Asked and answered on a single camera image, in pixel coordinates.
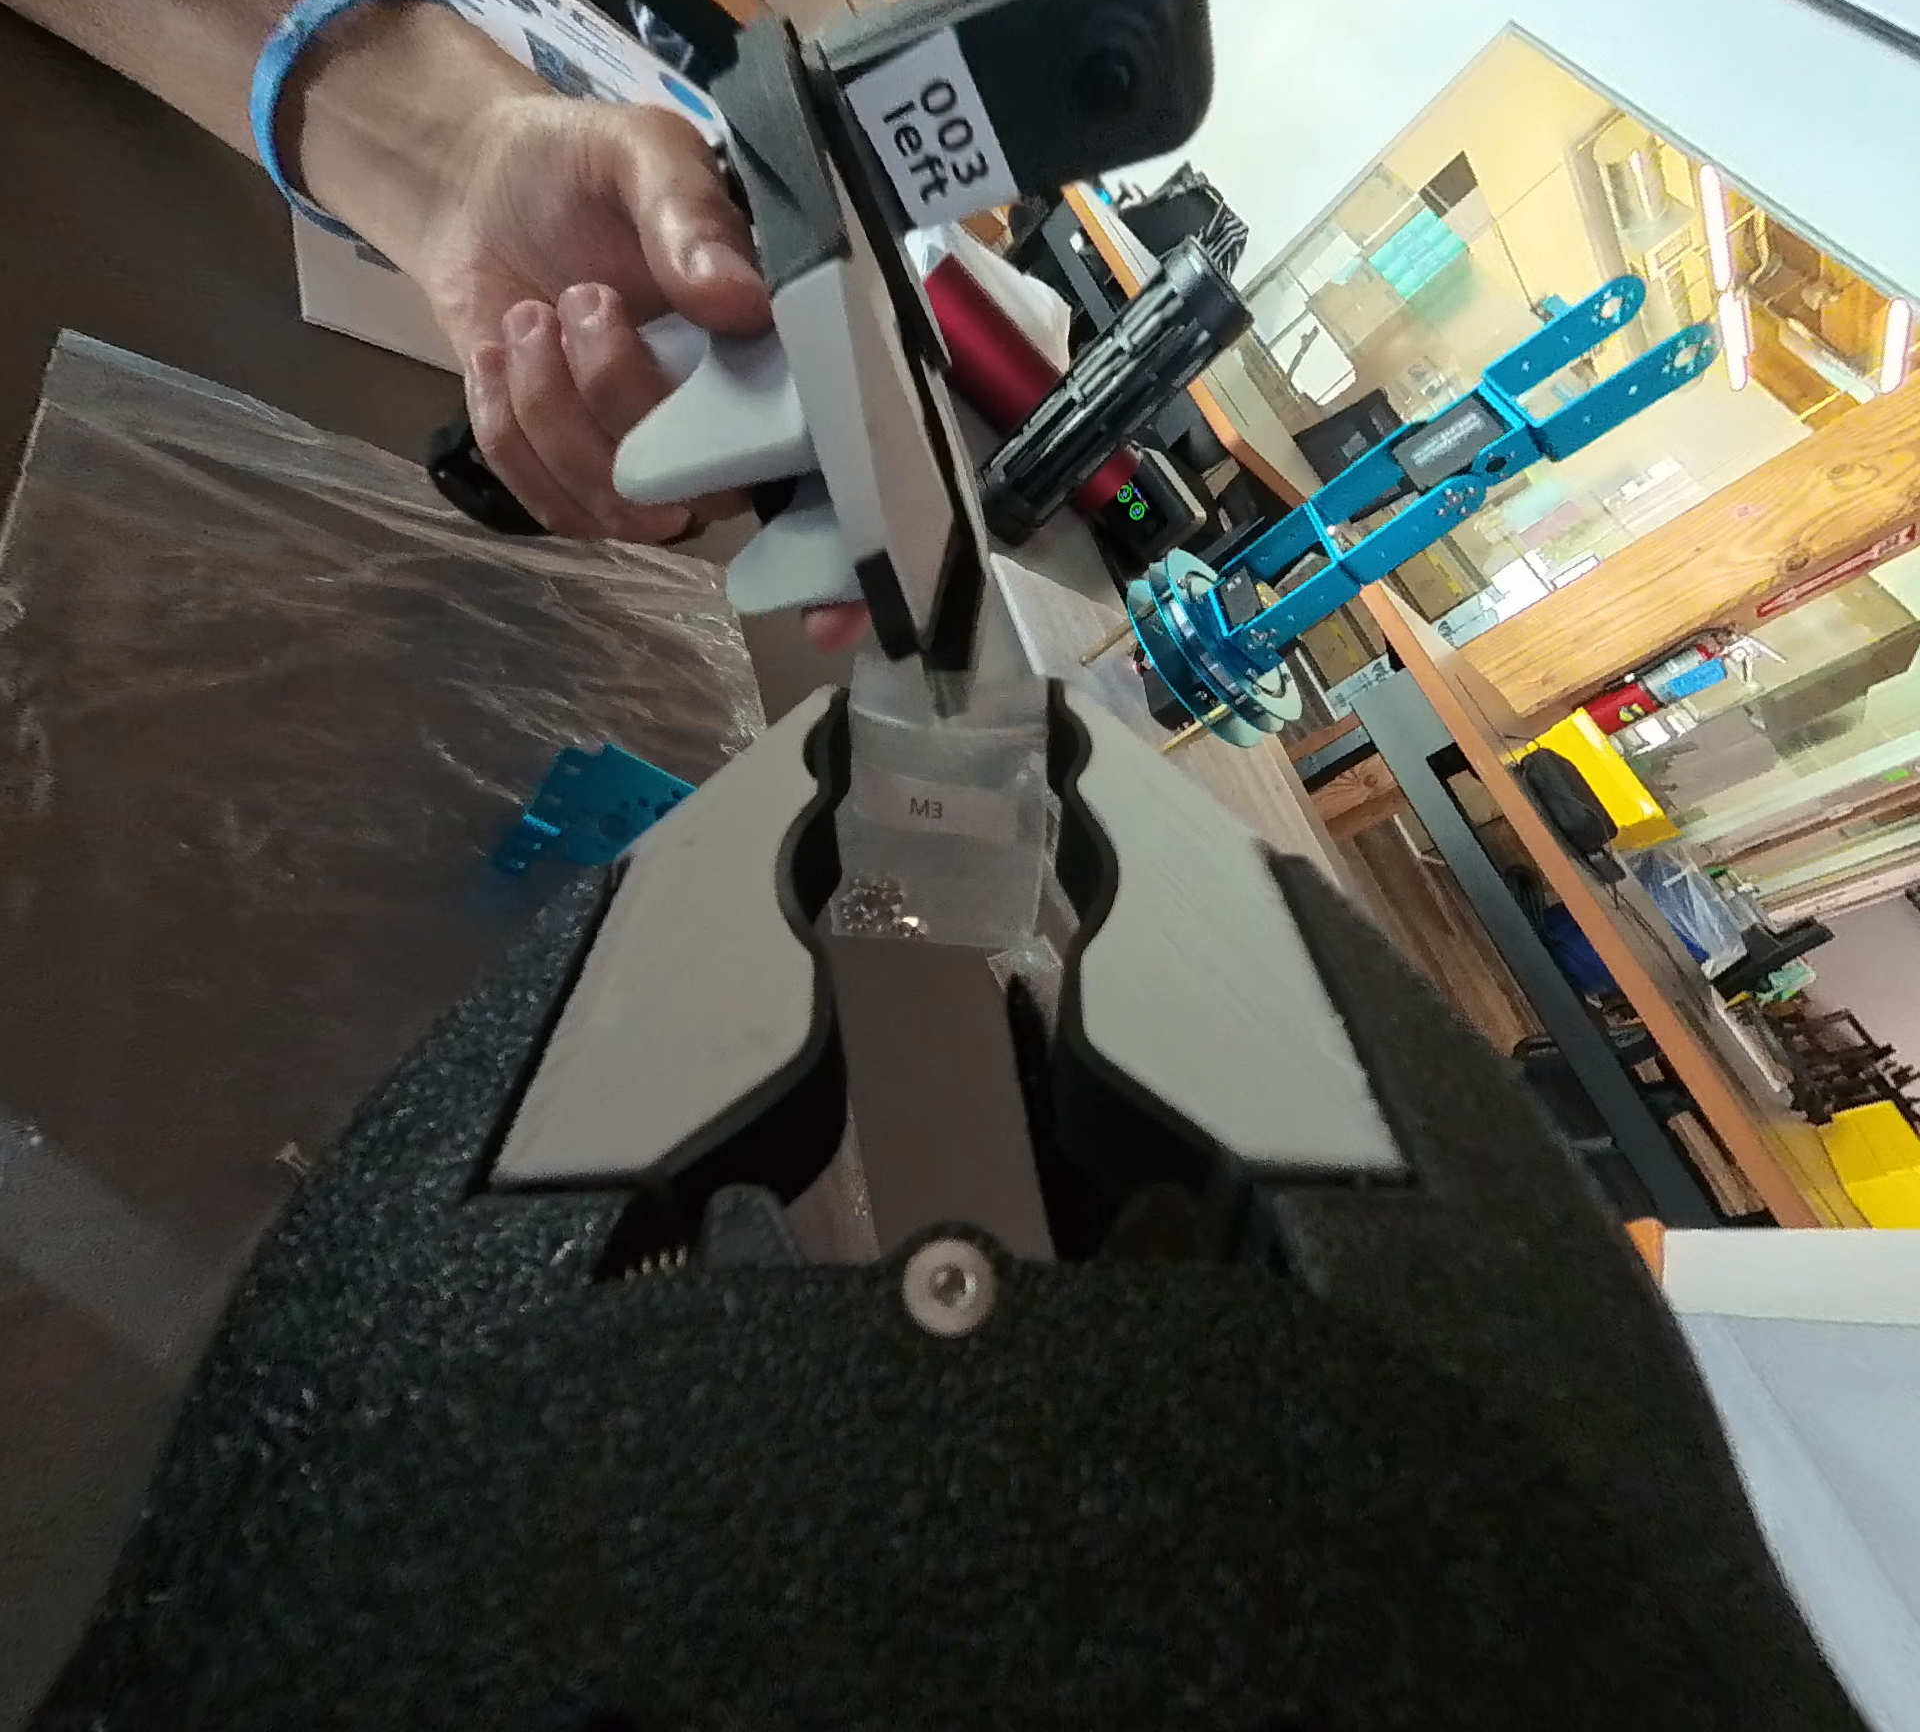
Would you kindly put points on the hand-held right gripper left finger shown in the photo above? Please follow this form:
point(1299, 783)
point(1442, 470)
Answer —
point(662, 1013)

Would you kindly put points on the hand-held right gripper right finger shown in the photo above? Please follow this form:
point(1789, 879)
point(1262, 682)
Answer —
point(1228, 1013)

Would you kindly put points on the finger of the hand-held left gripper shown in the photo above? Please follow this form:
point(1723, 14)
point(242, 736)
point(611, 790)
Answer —
point(900, 473)

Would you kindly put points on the blue metal bracket large holes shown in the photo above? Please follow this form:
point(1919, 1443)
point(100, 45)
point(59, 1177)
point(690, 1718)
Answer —
point(600, 810)

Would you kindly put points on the small clear nut bag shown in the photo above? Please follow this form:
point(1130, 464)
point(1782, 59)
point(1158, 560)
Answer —
point(930, 861)

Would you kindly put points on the large clear plastic bag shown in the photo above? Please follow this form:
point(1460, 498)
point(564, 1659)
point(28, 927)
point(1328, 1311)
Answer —
point(299, 712)

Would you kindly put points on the blue toy robot arm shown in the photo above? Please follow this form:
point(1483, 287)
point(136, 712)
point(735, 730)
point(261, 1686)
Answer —
point(1349, 533)

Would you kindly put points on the dark grey desk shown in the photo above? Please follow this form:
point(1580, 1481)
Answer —
point(149, 262)

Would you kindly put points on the person's left hand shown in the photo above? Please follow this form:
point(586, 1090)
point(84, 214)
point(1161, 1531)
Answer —
point(527, 218)

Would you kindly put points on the red metal cylinder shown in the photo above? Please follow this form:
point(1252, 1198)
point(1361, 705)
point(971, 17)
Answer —
point(991, 329)

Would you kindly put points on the open instruction manual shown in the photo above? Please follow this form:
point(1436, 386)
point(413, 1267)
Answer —
point(586, 37)

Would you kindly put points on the black patterned cylinder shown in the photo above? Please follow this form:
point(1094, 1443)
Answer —
point(1124, 367)

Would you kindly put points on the black device green lights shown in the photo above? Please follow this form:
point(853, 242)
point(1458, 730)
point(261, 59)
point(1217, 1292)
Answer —
point(1157, 502)

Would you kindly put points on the wooden workbench black legs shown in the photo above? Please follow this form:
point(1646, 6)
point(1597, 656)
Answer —
point(1403, 712)

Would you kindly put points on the black backpack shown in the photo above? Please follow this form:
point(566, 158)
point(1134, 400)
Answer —
point(1562, 793)

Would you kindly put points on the yellow storage bin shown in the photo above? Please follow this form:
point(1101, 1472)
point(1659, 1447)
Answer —
point(1628, 788)

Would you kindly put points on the red fire extinguisher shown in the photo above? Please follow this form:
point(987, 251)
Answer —
point(1619, 709)

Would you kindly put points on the blue wristband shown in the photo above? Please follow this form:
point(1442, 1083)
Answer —
point(276, 69)

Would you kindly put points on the orange white cardboard box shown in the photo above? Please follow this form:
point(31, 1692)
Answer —
point(1799, 1464)

